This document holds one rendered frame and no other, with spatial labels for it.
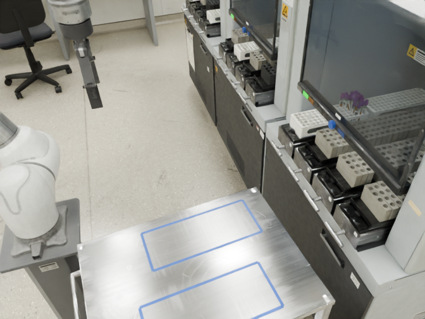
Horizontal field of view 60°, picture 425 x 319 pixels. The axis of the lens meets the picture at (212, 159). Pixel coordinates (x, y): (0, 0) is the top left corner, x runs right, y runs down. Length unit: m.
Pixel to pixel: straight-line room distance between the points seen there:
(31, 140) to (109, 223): 1.06
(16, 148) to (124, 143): 1.57
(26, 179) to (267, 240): 0.75
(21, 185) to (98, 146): 1.70
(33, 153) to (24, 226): 0.25
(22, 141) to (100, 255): 0.49
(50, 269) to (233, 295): 0.71
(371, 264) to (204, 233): 0.51
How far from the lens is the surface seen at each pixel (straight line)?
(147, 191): 2.45
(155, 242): 1.14
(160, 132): 2.92
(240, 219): 1.17
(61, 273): 1.51
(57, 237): 1.39
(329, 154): 1.39
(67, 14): 0.97
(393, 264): 1.27
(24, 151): 1.39
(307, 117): 1.53
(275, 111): 1.78
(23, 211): 1.28
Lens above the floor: 1.72
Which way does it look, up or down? 41 degrees down
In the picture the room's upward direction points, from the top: 3 degrees counter-clockwise
